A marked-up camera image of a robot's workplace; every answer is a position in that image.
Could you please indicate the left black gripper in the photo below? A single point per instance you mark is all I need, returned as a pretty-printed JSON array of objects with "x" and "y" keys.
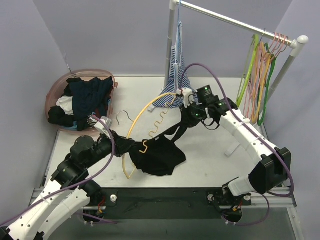
[{"x": 121, "y": 144}]

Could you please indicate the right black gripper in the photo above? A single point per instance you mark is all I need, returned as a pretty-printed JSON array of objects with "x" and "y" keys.
[{"x": 186, "y": 116}]

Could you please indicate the black tank top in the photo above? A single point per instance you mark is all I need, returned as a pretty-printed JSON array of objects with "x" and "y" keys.
[{"x": 159, "y": 156}]

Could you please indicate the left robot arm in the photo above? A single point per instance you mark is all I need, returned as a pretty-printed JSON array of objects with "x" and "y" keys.
[{"x": 69, "y": 189}]

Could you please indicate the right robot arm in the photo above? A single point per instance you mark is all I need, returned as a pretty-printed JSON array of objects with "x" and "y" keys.
[{"x": 272, "y": 164}]

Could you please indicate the blue striped tank top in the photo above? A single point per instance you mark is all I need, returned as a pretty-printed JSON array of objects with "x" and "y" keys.
[{"x": 177, "y": 79}]

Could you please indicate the lime green hanger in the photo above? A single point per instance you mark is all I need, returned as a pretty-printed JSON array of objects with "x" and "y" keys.
[{"x": 247, "y": 70}]

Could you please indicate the light blue hanger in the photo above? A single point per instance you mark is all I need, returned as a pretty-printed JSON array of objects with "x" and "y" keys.
[{"x": 178, "y": 43}]

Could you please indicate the dark green hanger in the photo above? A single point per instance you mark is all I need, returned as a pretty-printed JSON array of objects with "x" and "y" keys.
[{"x": 263, "y": 110}]

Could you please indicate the pink hanger bundle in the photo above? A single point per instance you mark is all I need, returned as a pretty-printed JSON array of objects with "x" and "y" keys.
[{"x": 276, "y": 47}]

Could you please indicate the pile of dark clothes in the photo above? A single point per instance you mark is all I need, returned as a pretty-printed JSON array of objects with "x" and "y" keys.
[{"x": 80, "y": 100}]

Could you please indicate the silver clothes rack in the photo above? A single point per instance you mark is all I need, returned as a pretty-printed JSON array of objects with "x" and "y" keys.
[{"x": 296, "y": 45}]

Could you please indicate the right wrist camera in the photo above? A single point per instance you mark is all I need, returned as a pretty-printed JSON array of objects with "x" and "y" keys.
[{"x": 188, "y": 96}]

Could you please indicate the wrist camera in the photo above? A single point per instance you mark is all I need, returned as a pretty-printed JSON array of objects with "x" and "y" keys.
[
  {"x": 188, "y": 96},
  {"x": 102, "y": 124}
]

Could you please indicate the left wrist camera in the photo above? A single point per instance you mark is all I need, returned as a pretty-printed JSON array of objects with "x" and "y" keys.
[{"x": 102, "y": 124}]

